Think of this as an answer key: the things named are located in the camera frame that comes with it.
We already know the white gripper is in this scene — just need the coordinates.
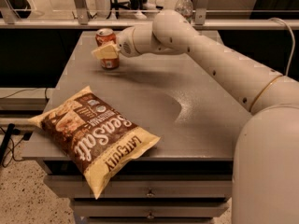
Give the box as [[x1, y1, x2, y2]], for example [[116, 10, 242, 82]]
[[92, 27, 135, 60]]

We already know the orange soda can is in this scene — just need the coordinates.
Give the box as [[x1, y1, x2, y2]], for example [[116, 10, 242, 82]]
[[95, 28, 119, 69]]

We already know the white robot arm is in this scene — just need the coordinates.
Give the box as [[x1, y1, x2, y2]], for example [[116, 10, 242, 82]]
[[93, 10, 299, 224]]

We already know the clear plastic water bottle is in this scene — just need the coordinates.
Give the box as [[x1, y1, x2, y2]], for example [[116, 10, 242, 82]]
[[175, 0, 193, 22]]

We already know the Late July chips bag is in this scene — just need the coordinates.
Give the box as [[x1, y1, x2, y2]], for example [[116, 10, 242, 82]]
[[29, 87, 160, 198]]

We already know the metal railing with glass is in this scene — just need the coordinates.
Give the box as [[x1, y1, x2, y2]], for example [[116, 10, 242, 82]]
[[1, 0, 299, 30]]

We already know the grey upper drawer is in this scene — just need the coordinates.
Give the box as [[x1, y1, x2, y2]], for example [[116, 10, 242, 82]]
[[44, 175, 232, 199]]

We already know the grey drawer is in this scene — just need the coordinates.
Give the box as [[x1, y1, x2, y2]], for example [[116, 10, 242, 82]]
[[44, 175, 232, 199], [72, 199, 228, 218]]

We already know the grey lower drawer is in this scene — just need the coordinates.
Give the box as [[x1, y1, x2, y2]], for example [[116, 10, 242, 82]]
[[72, 199, 228, 218]]

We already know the black cable on floor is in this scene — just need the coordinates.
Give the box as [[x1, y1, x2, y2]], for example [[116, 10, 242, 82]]
[[0, 123, 33, 169]]

